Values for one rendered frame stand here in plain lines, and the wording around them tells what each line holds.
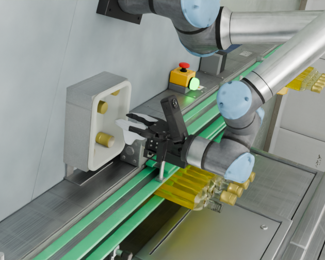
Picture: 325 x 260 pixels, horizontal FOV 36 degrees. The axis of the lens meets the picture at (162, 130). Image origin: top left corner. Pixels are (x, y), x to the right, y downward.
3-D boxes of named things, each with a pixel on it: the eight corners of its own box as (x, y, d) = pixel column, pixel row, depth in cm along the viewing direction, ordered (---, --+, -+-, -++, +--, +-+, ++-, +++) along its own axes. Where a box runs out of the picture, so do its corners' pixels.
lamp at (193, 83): (187, 90, 181) (194, 92, 179) (189, 78, 179) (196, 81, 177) (192, 86, 184) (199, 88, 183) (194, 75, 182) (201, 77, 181)
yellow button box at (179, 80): (166, 88, 183) (184, 94, 180) (169, 69, 179) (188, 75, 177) (175, 83, 189) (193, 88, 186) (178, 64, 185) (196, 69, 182)
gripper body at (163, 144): (140, 156, 128) (181, 172, 124) (144, 126, 125) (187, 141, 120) (154, 145, 135) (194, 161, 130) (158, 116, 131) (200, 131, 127)
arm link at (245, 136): (263, 98, 117) (246, 140, 114) (267, 117, 127) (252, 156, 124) (232, 88, 120) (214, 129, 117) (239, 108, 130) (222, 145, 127)
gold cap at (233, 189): (225, 194, 157) (238, 199, 155) (227, 185, 155) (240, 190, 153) (229, 190, 159) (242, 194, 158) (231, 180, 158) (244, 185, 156)
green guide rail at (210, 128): (145, 164, 153) (168, 174, 150) (145, 162, 152) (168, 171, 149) (293, 46, 295) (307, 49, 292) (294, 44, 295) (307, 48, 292)
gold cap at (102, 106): (87, 99, 133) (101, 103, 132) (95, 95, 136) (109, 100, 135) (86, 111, 135) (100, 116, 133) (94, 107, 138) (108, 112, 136)
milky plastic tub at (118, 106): (63, 163, 136) (90, 175, 133) (67, 87, 126) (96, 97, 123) (100, 140, 150) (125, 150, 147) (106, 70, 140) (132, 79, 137)
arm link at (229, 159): (258, 158, 124) (245, 189, 122) (217, 143, 128) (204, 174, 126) (255, 147, 117) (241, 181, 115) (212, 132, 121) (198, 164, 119)
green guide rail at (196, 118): (148, 143, 149) (172, 152, 146) (148, 140, 149) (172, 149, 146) (296, 34, 292) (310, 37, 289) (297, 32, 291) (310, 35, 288)
